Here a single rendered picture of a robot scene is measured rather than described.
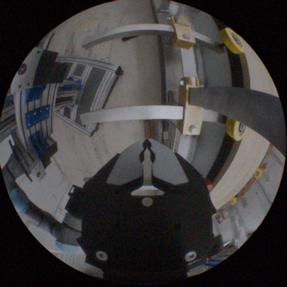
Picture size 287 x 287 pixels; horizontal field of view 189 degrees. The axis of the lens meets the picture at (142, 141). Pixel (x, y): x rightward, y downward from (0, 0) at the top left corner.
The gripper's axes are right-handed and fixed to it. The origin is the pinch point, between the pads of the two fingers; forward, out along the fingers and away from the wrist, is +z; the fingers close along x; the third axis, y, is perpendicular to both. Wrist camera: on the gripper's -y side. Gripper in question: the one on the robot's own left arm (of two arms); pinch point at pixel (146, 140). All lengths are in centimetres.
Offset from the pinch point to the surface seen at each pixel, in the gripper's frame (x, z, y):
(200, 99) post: 9.1, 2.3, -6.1
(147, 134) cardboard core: 1, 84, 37
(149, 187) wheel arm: 0.8, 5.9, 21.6
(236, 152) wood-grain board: 28.1, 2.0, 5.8
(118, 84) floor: -31, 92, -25
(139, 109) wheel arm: -1.4, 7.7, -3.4
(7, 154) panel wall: -251, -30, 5
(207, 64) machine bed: 30.9, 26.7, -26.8
